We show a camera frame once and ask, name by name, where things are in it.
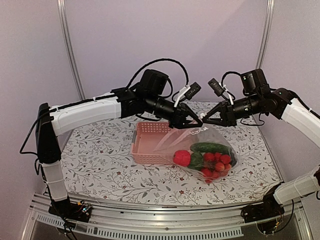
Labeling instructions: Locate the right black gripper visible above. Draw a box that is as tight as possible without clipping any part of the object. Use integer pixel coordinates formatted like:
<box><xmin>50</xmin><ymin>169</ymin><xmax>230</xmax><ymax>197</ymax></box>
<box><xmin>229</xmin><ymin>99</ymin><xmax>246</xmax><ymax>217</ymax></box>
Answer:
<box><xmin>202</xmin><ymin>93</ymin><xmax>262</xmax><ymax>127</ymax></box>

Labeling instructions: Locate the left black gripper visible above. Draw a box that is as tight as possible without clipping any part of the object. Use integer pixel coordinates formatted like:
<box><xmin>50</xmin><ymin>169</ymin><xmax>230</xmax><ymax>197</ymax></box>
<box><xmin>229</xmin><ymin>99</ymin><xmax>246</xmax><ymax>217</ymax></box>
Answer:
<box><xmin>145</xmin><ymin>93</ymin><xmax>204</xmax><ymax>129</ymax></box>

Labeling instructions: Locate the green cucumber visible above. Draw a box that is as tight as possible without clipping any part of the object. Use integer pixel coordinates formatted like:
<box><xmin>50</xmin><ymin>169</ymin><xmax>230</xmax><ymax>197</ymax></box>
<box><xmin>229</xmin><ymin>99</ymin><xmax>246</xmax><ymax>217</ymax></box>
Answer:
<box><xmin>190</xmin><ymin>142</ymin><xmax>231</xmax><ymax>154</ymax></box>

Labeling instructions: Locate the clear zip top bag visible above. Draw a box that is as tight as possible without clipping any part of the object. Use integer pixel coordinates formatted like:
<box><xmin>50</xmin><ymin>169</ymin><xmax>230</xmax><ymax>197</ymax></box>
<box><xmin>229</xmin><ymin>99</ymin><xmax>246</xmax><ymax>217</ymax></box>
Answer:
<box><xmin>152</xmin><ymin>123</ymin><xmax>239</xmax><ymax>184</ymax></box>

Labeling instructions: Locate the orange red pepper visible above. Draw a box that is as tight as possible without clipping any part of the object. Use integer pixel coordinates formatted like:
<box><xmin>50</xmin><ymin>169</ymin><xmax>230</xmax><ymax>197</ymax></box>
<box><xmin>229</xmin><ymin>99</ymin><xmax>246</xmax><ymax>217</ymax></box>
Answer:
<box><xmin>173</xmin><ymin>150</ymin><xmax>191</xmax><ymax>167</ymax></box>

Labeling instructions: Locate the green avocado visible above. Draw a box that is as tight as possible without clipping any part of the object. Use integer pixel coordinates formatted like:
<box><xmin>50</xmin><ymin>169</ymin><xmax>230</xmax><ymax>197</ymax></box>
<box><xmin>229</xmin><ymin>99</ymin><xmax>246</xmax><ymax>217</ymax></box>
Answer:
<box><xmin>187</xmin><ymin>152</ymin><xmax>204</xmax><ymax>171</ymax></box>

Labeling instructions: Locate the red lychee bunch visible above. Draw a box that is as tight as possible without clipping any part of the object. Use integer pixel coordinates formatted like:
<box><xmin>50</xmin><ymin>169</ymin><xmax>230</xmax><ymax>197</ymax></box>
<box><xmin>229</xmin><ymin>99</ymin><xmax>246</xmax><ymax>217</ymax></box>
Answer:
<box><xmin>200</xmin><ymin>152</ymin><xmax>232</xmax><ymax>184</ymax></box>

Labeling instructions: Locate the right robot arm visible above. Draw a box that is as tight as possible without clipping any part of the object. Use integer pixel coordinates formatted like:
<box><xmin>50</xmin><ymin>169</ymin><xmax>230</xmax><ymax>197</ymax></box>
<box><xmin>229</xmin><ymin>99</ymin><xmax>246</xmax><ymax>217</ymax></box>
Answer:
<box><xmin>199</xmin><ymin>88</ymin><xmax>320</xmax><ymax>223</ymax></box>

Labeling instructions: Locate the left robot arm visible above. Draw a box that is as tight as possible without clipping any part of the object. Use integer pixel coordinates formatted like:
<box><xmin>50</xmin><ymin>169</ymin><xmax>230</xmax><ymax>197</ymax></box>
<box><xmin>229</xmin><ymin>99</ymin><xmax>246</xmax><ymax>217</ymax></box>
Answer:
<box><xmin>35</xmin><ymin>83</ymin><xmax>203</xmax><ymax>217</ymax></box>

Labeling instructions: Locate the pink plastic basket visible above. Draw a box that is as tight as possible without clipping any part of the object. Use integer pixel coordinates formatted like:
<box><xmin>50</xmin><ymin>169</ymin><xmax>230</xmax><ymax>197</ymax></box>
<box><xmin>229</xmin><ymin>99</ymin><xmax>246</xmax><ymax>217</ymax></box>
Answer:
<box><xmin>131</xmin><ymin>121</ymin><xmax>173</xmax><ymax>165</ymax></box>

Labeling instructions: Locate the floral tablecloth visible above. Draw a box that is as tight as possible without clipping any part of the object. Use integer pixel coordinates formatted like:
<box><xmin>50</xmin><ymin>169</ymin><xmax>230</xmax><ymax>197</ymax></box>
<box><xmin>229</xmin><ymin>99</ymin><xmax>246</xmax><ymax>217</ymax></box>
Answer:
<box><xmin>61</xmin><ymin>116</ymin><xmax>283</xmax><ymax>206</ymax></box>

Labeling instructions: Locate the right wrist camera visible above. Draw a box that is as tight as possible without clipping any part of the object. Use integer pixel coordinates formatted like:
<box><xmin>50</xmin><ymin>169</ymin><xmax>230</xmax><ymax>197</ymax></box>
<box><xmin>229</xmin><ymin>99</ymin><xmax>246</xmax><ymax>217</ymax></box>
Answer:
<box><xmin>208</xmin><ymin>68</ymin><xmax>272</xmax><ymax>105</ymax></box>

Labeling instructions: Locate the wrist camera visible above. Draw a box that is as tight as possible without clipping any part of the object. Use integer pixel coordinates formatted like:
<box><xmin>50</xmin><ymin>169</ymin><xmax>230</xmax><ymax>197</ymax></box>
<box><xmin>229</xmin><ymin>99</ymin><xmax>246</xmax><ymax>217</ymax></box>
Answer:
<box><xmin>208</xmin><ymin>68</ymin><xmax>272</xmax><ymax>105</ymax></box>
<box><xmin>135</xmin><ymin>69</ymin><xmax>201</xmax><ymax>108</ymax></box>

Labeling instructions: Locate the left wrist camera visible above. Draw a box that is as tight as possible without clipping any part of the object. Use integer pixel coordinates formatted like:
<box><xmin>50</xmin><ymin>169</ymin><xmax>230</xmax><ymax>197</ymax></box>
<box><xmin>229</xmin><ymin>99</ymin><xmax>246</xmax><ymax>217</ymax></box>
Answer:
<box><xmin>135</xmin><ymin>69</ymin><xmax>201</xmax><ymax>108</ymax></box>

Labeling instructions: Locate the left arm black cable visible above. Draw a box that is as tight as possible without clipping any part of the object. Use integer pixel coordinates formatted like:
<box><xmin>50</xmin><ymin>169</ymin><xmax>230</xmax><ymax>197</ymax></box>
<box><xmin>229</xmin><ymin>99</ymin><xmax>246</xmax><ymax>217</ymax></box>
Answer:
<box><xmin>127</xmin><ymin>58</ymin><xmax>190</xmax><ymax>91</ymax></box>

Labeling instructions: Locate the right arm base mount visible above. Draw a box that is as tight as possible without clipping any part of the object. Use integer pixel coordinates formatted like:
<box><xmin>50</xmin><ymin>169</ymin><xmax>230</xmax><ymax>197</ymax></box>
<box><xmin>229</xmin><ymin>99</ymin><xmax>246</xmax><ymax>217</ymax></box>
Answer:
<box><xmin>240</xmin><ymin>202</ymin><xmax>285</xmax><ymax>223</ymax></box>

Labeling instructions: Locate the right aluminium frame post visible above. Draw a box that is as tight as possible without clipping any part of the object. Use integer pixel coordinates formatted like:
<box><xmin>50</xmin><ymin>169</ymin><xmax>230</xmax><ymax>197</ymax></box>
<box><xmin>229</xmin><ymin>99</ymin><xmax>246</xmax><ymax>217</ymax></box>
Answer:
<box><xmin>255</xmin><ymin>0</ymin><xmax>275</xmax><ymax>69</ymax></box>

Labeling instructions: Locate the aluminium frame post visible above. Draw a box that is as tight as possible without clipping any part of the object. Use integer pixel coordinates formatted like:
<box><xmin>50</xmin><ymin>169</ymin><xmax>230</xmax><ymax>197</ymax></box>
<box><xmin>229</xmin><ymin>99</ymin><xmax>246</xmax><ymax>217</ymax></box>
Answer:
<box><xmin>57</xmin><ymin>0</ymin><xmax>86</xmax><ymax>100</ymax></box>
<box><xmin>255</xmin><ymin>0</ymin><xmax>275</xmax><ymax>69</ymax></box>

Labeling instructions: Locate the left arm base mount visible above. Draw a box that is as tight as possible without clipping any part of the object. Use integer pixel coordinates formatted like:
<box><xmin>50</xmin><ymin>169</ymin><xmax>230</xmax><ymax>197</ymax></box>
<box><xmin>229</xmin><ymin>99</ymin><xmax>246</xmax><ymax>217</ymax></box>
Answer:
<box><xmin>48</xmin><ymin>198</ymin><xmax>92</xmax><ymax>223</ymax></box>

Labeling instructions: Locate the left aluminium frame post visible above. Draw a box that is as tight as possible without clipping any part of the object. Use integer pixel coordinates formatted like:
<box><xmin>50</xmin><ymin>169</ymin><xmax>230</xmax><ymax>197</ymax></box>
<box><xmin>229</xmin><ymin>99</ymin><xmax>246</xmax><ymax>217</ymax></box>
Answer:
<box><xmin>57</xmin><ymin>0</ymin><xmax>86</xmax><ymax>100</ymax></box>

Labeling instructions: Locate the aluminium front rail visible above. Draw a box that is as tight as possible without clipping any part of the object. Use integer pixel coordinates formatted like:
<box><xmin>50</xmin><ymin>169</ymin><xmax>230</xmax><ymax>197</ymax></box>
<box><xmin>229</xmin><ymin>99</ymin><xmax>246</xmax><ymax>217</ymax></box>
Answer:
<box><xmin>21</xmin><ymin>193</ymin><xmax>314</xmax><ymax>240</ymax></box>

